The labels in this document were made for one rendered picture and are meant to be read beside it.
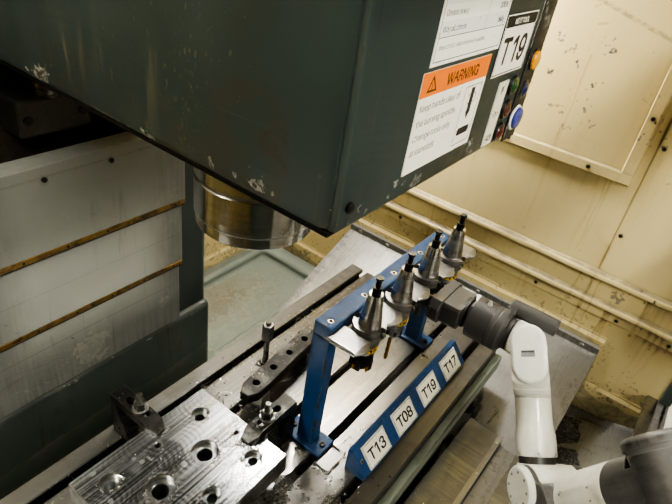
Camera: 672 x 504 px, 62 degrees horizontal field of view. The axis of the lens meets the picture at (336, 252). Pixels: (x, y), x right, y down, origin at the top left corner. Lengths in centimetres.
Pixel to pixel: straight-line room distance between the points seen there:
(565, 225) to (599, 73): 41
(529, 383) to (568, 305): 69
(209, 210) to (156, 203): 55
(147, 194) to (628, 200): 116
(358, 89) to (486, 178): 126
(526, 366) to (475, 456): 48
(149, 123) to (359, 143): 26
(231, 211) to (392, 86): 27
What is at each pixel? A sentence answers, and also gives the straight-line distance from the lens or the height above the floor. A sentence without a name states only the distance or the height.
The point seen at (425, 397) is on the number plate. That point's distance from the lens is 133.
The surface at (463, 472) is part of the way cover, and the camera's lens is 148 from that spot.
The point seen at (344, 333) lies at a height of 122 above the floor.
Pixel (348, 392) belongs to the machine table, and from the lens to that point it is 134.
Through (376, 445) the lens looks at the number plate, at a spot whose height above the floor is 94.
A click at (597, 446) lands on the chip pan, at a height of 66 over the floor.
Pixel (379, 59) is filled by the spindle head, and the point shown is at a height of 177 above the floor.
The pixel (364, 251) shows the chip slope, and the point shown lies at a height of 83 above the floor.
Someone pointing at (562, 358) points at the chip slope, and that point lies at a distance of 177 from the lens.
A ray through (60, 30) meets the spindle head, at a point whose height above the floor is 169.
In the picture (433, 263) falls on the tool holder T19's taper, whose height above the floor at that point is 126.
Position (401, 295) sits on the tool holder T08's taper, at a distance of 107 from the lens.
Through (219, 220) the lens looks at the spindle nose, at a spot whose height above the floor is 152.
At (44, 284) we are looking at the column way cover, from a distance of 118.
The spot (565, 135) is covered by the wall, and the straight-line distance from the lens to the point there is 158.
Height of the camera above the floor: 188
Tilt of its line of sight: 33 degrees down
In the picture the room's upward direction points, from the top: 10 degrees clockwise
